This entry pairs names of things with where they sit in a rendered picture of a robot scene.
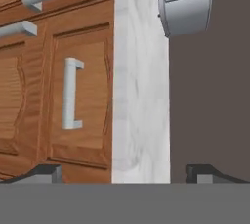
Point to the grey rounded appliance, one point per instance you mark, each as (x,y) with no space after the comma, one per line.
(187,3)

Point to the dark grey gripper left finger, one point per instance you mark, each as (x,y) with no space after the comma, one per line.
(45,173)

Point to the wooden cupboard door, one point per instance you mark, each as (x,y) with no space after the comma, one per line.
(16,97)
(88,91)

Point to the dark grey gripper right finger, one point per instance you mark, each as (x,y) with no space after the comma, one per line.
(201,173)

